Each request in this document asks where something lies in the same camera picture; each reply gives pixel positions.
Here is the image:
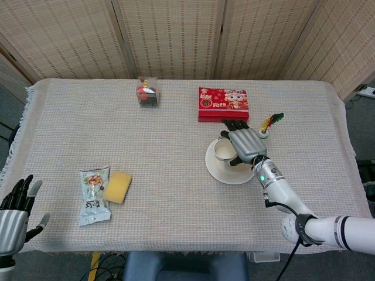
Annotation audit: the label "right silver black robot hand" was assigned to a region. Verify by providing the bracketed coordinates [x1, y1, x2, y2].
[219, 118, 268, 167]

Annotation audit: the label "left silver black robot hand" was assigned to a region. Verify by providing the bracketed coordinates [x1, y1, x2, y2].
[0, 174, 51, 255]

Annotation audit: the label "white paper cup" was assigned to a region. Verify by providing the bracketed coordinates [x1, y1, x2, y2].
[213, 138, 238, 162]

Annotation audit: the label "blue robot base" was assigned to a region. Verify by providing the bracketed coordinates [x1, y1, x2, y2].
[122, 251, 249, 281]

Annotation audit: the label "white round plate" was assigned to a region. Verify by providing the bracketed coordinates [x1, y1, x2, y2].
[204, 137, 255, 185]

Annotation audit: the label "colourful feather shuttlecock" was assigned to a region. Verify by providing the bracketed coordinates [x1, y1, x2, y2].
[257, 112, 285, 139]

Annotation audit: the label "red gift box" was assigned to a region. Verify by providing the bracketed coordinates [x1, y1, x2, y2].
[197, 87, 251, 124]

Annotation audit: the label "beige woven tablecloth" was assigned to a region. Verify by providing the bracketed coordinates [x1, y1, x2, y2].
[0, 78, 369, 255]

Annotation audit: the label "silver snack bag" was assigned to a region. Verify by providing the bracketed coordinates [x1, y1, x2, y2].
[77, 166, 112, 227]

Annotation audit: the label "white plastic box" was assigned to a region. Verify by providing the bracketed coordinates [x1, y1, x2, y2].
[247, 251, 281, 263]

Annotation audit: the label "clear plastic toy box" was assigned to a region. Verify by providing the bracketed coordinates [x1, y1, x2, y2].
[135, 76, 161, 108]

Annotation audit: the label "yellow sponge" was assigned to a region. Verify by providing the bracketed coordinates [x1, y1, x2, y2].
[103, 171, 132, 205]

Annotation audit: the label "black equipment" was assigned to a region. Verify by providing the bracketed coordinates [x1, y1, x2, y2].
[356, 159, 375, 203]

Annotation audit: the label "bamboo folding screen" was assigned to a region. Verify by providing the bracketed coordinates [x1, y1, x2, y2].
[0, 0, 375, 103]

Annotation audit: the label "floor cables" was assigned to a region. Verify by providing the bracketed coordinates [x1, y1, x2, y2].
[81, 253, 127, 281]

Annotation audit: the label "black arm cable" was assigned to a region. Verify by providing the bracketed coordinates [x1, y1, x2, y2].
[263, 196, 304, 281]

